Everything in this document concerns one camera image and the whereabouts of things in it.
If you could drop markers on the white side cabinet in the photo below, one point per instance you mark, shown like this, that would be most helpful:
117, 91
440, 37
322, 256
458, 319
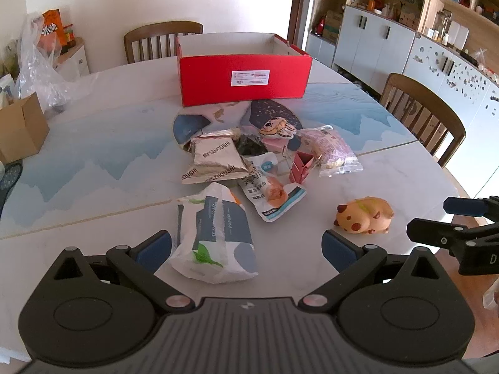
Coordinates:
74, 60

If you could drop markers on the white chicken snack pouch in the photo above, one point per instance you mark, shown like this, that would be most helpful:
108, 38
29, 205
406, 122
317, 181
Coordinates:
273, 198

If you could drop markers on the wooden chair with slatted back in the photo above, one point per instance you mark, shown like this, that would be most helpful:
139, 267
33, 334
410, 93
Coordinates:
156, 43

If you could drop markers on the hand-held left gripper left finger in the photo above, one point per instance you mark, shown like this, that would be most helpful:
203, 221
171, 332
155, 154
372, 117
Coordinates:
154, 250

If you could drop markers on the clear bag of pink snacks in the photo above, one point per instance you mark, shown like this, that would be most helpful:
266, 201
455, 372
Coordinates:
329, 149

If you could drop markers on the orange snack bag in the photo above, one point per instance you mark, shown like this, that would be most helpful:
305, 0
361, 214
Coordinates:
54, 27

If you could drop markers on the red paper figure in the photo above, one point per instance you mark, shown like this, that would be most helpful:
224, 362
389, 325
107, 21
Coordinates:
300, 168

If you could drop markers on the dark patterned cushion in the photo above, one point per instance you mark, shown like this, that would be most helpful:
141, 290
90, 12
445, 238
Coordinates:
8, 179

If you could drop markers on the large silver snack packet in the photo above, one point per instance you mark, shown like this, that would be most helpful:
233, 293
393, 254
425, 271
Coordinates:
218, 156

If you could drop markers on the red cardboard box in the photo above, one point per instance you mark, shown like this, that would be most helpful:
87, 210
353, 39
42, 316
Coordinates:
241, 89

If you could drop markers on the tiger plush toy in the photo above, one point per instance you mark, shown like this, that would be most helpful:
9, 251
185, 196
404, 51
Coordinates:
277, 129

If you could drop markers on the orange capybara toy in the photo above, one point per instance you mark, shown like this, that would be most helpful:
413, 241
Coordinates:
366, 215

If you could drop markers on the brown cardboard box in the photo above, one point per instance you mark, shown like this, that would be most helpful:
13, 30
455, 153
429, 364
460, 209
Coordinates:
23, 128

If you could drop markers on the white marble desktop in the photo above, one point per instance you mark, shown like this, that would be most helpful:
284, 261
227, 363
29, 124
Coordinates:
97, 187

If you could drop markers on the white and blue tissue pack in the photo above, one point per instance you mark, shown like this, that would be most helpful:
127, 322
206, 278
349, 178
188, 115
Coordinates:
218, 237

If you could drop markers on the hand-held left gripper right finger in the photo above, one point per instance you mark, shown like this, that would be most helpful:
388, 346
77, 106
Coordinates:
337, 251

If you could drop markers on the dark green snack packet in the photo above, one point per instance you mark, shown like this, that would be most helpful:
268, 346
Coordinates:
249, 146

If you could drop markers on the flat silver snack packet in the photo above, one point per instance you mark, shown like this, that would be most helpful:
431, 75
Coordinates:
195, 177

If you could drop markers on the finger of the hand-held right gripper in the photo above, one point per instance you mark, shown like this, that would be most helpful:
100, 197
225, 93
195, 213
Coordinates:
464, 205
436, 233

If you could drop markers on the clear plastic bag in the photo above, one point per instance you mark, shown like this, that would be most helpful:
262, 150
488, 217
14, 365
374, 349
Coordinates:
39, 74

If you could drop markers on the wooden chair with curved back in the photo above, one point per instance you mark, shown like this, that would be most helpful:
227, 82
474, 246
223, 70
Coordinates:
425, 120

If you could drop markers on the round blue patterned mat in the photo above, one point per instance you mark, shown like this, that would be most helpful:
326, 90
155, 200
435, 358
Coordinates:
269, 112

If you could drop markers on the white and wood wall cabinet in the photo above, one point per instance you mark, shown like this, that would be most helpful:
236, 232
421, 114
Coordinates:
374, 50

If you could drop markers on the pink small box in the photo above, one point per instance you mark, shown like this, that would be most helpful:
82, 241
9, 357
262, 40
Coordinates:
273, 145

